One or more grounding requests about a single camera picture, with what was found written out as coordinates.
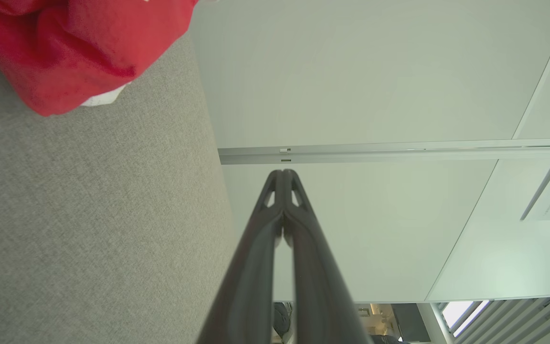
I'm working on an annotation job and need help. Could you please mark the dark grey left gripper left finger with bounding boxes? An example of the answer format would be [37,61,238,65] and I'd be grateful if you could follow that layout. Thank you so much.
[198,170,285,344]

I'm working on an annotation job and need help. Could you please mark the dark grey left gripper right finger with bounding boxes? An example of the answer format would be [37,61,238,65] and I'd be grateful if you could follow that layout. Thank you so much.
[284,170,372,344]

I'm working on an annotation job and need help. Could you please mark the red t-shirt with white sleeves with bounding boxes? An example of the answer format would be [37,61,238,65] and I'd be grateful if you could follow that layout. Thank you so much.
[0,0,199,117]

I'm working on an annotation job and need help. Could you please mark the grey fabric sofa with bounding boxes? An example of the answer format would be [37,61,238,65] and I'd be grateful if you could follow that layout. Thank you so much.
[0,29,235,344]

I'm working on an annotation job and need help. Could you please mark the grey window blinds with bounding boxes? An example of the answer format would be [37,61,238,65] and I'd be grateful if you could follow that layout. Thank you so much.
[440,275,550,344]

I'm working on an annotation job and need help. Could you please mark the grey partition post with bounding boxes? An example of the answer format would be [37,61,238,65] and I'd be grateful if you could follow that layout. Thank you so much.
[218,138,550,166]

